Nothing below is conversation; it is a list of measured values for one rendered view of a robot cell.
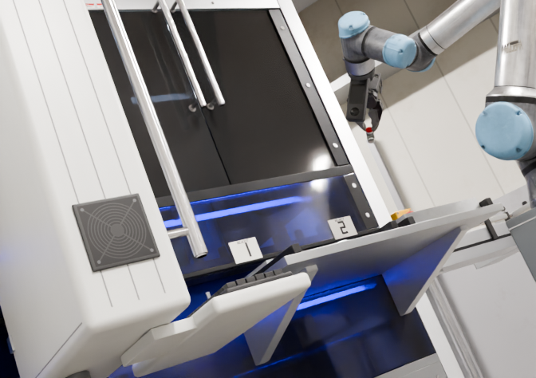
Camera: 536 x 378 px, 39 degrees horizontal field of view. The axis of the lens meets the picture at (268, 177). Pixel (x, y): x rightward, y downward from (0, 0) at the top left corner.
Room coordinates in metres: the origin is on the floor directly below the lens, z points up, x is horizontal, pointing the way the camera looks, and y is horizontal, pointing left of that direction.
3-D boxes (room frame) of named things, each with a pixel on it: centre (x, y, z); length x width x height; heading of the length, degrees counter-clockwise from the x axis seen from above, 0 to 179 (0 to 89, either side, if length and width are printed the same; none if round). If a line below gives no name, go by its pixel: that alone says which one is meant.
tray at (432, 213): (1.97, -0.27, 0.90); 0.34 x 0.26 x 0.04; 37
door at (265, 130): (2.10, -0.07, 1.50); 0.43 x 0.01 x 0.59; 127
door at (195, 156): (1.83, 0.29, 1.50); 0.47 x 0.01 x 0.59; 127
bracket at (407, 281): (2.05, -0.31, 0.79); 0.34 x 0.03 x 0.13; 37
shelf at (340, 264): (1.91, -0.10, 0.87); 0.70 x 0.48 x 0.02; 127
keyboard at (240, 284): (1.46, 0.20, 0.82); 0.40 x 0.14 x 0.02; 35
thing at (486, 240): (2.60, -0.47, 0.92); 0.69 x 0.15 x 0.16; 127
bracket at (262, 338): (1.75, 0.09, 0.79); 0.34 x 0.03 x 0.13; 37
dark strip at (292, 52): (2.21, -0.23, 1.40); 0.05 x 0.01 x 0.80; 127
